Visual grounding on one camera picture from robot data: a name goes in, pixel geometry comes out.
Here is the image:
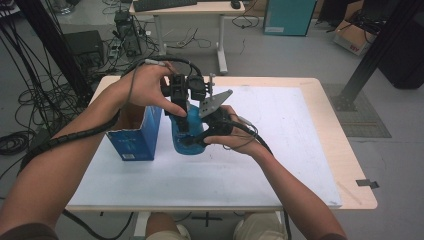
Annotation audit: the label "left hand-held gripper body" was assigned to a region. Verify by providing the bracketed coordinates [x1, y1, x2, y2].
[160, 73, 216, 102]

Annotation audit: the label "person's left leg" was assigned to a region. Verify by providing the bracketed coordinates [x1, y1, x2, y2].
[144, 211, 193, 240]

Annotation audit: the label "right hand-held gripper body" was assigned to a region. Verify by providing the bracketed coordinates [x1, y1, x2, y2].
[198, 88, 235, 138]

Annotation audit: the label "black keyboard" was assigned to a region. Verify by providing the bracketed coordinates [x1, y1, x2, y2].
[132, 0, 199, 13]

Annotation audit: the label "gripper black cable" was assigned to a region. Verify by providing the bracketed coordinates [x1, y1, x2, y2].
[222, 114, 294, 240]
[18, 55, 205, 240]

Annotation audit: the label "person's right hand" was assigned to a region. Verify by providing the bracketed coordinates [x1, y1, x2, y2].
[203, 105, 268, 158]

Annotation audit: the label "teal box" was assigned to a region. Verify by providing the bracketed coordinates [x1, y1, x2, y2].
[262, 0, 318, 37]

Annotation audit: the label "person's left hand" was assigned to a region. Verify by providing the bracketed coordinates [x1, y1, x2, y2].
[123, 61, 188, 119]

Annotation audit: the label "brown cardboard box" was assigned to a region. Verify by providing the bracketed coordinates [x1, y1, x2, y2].
[333, 0, 379, 57]

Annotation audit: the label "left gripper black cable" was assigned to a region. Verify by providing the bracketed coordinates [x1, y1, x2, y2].
[18, 55, 205, 240]

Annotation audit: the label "blue plastic bottle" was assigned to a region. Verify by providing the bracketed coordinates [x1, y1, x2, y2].
[168, 103, 208, 156]

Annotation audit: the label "black metal stand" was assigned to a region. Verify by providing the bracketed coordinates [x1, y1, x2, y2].
[330, 0, 424, 113]
[13, 0, 95, 101]

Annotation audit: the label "bundle of black floor cables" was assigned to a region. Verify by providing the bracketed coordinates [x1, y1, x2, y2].
[0, 13, 88, 181]

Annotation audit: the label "black tape piece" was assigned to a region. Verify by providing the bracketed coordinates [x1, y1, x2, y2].
[355, 178, 380, 190]

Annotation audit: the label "white table leg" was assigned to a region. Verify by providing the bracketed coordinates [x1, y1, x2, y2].
[132, 211, 152, 238]

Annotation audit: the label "white-legged wooden desk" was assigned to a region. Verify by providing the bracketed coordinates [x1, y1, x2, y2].
[128, 0, 246, 76]

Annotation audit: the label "person's right leg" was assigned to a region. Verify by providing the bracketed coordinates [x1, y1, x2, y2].
[232, 211, 288, 240]

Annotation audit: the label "white mat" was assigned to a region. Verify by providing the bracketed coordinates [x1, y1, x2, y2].
[66, 84, 343, 208]

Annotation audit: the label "wooden table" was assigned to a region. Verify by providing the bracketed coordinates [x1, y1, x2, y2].
[64, 75, 379, 213]

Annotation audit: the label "blue cardboard box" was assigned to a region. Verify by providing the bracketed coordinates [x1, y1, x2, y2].
[105, 104, 164, 162]

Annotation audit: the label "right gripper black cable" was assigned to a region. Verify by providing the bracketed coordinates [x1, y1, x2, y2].
[222, 114, 294, 240]

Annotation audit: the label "dark cabinet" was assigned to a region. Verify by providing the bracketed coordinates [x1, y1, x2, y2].
[377, 11, 424, 90]

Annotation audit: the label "person's leg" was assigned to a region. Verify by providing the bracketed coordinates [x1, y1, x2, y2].
[144, 211, 193, 240]
[232, 211, 288, 240]

